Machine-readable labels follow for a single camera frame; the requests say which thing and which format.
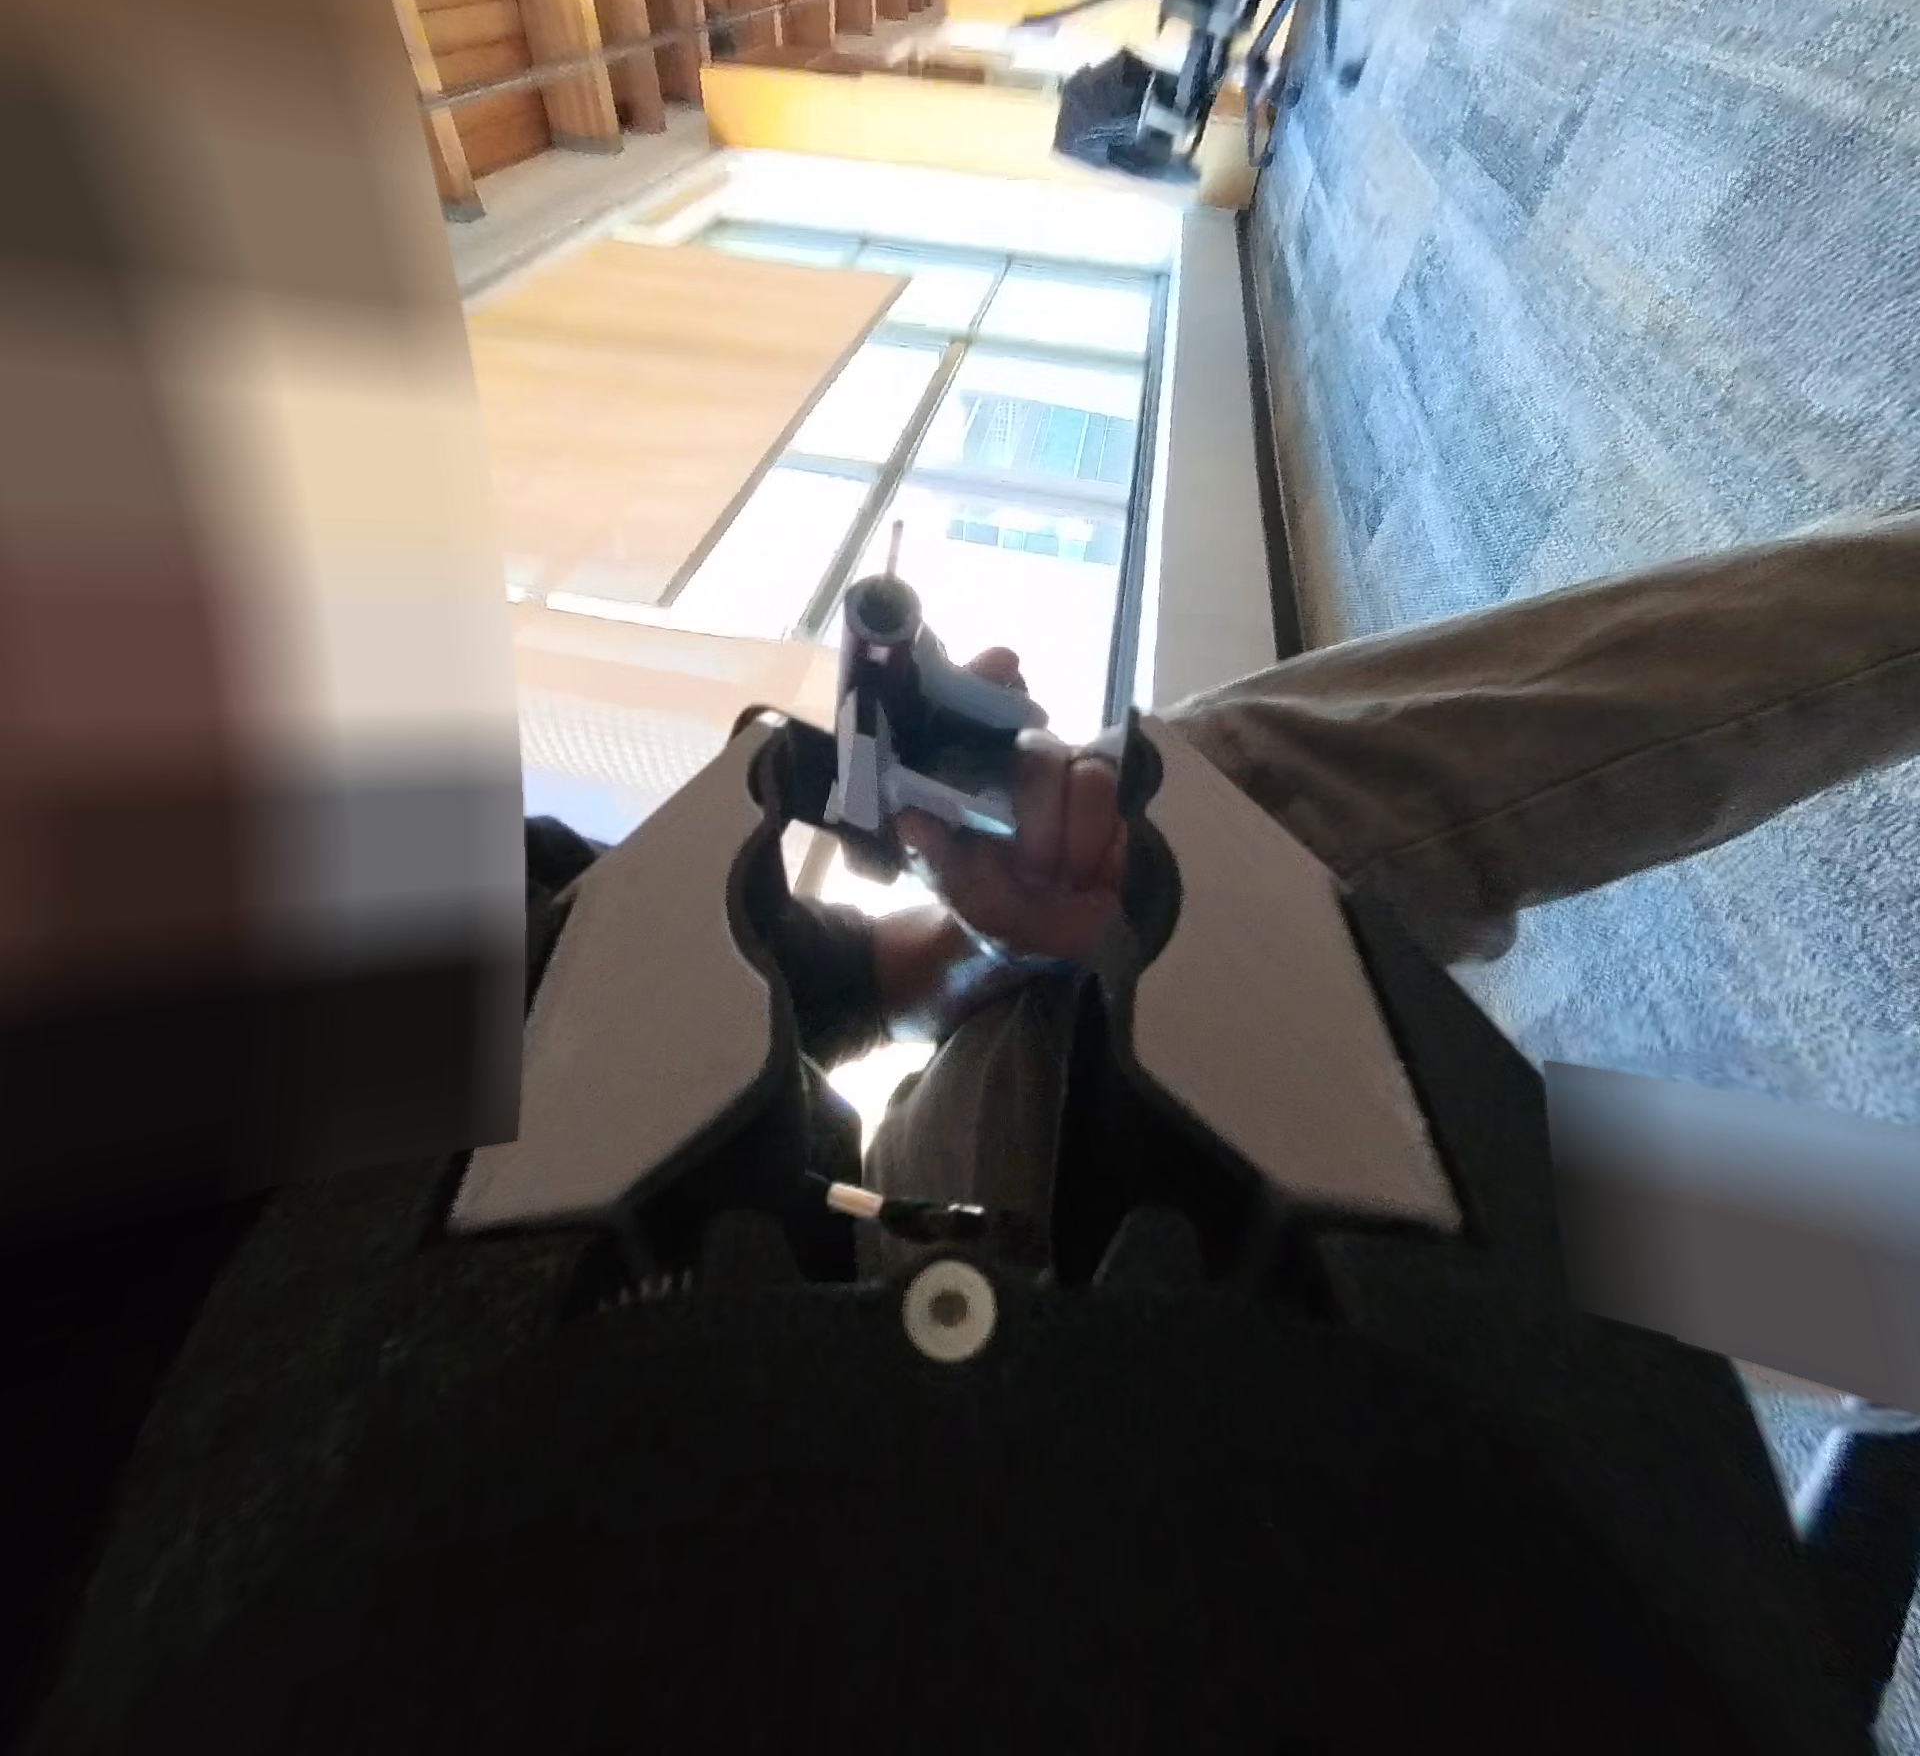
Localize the person's beige clothing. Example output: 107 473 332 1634
862 959 1087 1248

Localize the person's left hand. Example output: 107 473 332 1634
904 646 1131 965

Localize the desk with black legs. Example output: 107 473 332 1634
1155 0 1447 179

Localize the large window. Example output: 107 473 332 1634
510 219 1176 739

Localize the black cable with white plug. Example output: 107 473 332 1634
810 1174 997 1228

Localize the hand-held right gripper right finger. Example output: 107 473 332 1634
1123 710 1464 1237

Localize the black office chair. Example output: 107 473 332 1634
1050 47 1207 187

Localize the person's left forearm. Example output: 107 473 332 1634
1163 510 1920 971

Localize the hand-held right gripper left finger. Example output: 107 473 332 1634
447 702 792 1241

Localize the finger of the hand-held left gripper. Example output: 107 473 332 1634
825 643 895 832

